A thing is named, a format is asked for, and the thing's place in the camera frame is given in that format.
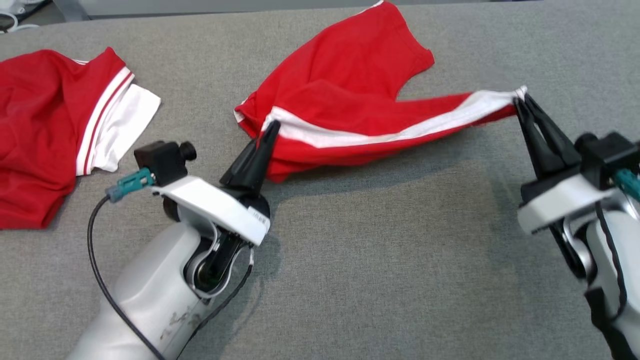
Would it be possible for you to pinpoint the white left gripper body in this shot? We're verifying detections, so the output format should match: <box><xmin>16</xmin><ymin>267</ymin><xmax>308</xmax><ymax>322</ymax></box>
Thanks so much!
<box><xmin>152</xmin><ymin>175</ymin><xmax>272</xmax><ymax>247</ymax></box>

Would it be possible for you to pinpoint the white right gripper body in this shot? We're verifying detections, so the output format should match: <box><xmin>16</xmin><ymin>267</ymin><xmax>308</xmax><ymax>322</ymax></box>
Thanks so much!
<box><xmin>516</xmin><ymin>160</ymin><xmax>621</xmax><ymax>236</ymax></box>

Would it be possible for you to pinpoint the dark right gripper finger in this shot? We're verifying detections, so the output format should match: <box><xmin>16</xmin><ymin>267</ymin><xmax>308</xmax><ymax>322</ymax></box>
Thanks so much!
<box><xmin>524</xmin><ymin>93</ymin><xmax>584</xmax><ymax>174</ymax></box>
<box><xmin>513</xmin><ymin>96</ymin><xmax>552</xmax><ymax>178</ymax></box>

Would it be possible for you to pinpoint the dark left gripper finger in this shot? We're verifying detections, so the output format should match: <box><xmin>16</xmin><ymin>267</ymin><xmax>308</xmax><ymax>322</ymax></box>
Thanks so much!
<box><xmin>241</xmin><ymin>119</ymin><xmax>282</xmax><ymax>195</ymax></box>
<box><xmin>219</xmin><ymin>139</ymin><xmax>260</xmax><ymax>190</ymax></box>

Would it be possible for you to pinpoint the red shorts white stripe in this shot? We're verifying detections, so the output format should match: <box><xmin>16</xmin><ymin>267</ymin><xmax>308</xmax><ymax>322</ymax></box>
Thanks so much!
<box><xmin>234</xmin><ymin>0</ymin><xmax>528</xmax><ymax>183</ymax></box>

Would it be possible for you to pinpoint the pile of red white garments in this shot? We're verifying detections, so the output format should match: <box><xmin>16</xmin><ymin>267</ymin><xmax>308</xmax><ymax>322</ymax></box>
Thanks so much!
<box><xmin>0</xmin><ymin>46</ymin><xmax>162</xmax><ymax>231</ymax></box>

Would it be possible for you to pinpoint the teal right camera connector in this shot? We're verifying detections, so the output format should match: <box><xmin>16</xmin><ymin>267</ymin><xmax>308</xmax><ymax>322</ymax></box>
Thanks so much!
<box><xmin>614</xmin><ymin>167</ymin><xmax>640</xmax><ymax>201</ymax></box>

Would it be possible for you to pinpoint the teal camera connector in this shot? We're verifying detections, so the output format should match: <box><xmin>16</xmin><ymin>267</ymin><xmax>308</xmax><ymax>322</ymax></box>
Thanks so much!
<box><xmin>105</xmin><ymin>167</ymin><xmax>156</xmax><ymax>203</ymax></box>
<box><xmin>614</xmin><ymin>167</ymin><xmax>640</xmax><ymax>201</ymax></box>

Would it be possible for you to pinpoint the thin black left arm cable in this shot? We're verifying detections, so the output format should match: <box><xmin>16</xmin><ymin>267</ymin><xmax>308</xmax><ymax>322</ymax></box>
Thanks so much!
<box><xmin>175</xmin><ymin>247</ymin><xmax>256</xmax><ymax>358</ymax></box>
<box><xmin>86</xmin><ymin>195</ymin><xmax>168</xmax><ymax>360</ymax></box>

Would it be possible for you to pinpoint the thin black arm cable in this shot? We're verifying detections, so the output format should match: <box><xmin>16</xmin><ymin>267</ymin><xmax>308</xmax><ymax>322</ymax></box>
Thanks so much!
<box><xmin>594</xmin><ymin>200</ymin><xmax>630</xmax><ymax>321</ymax></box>
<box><xmin>175</xmin><ymin>247</ymin><xmax>256</xmax><ymax>358</ymax></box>
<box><xmin>86</xmin><ymin>195</ymin><xmax>168</xmax><ymax>360</ymax></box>

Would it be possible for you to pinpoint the teal left camera connector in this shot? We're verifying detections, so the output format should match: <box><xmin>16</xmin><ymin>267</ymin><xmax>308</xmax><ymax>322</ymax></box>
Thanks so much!
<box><xmin>105</xmin><ymin>167</ymin><xmax>156</xmax><ymax>203</ymax></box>

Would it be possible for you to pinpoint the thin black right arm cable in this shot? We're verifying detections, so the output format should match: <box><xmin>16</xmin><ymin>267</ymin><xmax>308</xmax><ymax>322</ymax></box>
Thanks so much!
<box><xmin>594</xmin><ymin>200</ymin><xmax>630</xmax><ymax>321</ymax></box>

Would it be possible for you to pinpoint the grey partition post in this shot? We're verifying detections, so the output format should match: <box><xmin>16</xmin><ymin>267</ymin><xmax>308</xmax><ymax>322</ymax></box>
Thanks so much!
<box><xmin>52</xmin><ymin>0</ymin><xmax>92</xmax><ymax>22</ymax></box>

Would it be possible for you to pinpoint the white power cable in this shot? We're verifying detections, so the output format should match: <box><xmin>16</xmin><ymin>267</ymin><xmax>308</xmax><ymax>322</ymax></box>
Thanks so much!
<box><xmin>0</xmin><ymin>12</ymin><xmax>40</xmax><ymax>34</ymax></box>

